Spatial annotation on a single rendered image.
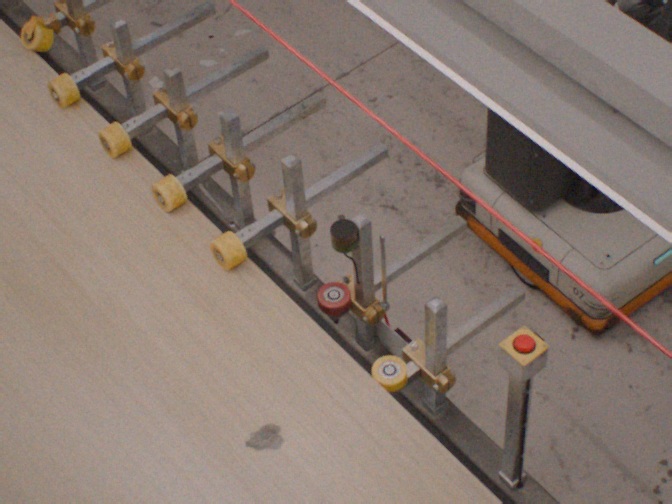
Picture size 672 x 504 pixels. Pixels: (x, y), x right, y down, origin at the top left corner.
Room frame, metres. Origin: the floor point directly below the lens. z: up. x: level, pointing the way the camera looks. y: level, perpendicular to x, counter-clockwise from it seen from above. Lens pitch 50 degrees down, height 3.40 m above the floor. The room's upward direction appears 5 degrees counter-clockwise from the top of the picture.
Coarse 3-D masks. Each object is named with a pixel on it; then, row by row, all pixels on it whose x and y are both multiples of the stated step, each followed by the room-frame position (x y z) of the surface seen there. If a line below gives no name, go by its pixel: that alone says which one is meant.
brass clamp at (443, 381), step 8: (408, 344) 1.82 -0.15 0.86; (408, 352) 1.79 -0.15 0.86; (416, 352) 1.79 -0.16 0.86; (408, 360) 1.79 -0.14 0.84; (416, 360) 1.77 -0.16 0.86; (424, 368) 1.74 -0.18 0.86; (448, 368) 1.74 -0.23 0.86; (424, 376) 1.74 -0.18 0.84; (432, 376) 1.72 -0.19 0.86; (440, 376) 1.72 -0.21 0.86; (448, 376) 1.72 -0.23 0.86; (432, 384) 1.72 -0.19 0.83; (440, 384) 1.70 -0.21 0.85; (448, 384) 1.71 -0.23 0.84; (440, 392) 1.70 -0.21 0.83
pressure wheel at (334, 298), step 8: (320, 288) 1.97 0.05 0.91; (328, 288) 1.97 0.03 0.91; (336, 288) 1.96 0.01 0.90; (344, 288) 1.96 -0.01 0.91; (320, 296) 1.94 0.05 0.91; (328, 296) 1.94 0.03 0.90; (336, 296) 1.94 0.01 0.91; (344, 296) 1.94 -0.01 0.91; (320, 304) 1.92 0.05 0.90; (328, 304) 1.92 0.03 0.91; (336, 304) 1.91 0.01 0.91; (344, 304) 1.91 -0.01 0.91; (328, 312) 1.91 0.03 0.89; (336, 312) 1.91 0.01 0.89; (344, 312) 1.91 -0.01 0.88
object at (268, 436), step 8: (264, 424) 1.60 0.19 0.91; (272, 424) 1.59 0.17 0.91; (256, 432) 1.57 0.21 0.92; (264, 432) 1.58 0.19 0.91; (272, 432) 1.58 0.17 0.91; (248, 440) 1.56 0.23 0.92; (256, 440) 1.56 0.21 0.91; (264, 440) 1.56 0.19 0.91; (272, 440) 1.55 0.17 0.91; (280, 440) 1.56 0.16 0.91; (256, 448) 1.54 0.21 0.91; (272, 448) 1.54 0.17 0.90
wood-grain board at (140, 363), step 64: (0, 64) 2.86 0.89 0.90; (0, 128) 2.61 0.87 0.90; (64, 128) 2.59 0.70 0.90; (0, 192) 2.37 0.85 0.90; (64, 192) 2.35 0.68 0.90; (128, 192) 2.33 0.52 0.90; (0, 256) 2.16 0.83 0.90; (64, 256) 2.14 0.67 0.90; (128, 256) 2.12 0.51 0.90; (192, 256) 2.10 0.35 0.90; (0, 320) 1.96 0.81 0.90; (64, 320) 1.94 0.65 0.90; (128, 320) 1.92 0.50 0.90; (192, 320) 1.91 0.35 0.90; (256, 320) 1.89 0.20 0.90; (0, 384) 1.77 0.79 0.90; (64, 384) 1.76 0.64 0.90; (128, 384) 1.74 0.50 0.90; (192, 384) 1.73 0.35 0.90; (256, 384) 1.71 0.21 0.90; (320, 384) 1.70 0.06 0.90; (0, 448) 1.60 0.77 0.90; (64, 448) 1.59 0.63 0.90; (128, 448) 1.57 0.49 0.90; (192, 448) 1.56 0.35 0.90; (320, 448) 1.53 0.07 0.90; (384, 448) 1.52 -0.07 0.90
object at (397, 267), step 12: (444, 228) 2.16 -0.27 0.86; (456, 228) 2.16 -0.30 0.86; (432, 240) 2.12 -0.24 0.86; (444, 240) 2.13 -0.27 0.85; (408, 252) 2.09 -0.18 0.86; (420, 252) 2.09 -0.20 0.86; (432, 252) 2.11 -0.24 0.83; (396, 264) 2.06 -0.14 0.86; (408, 264) 2.06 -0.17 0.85; (396, 276) 2.04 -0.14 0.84
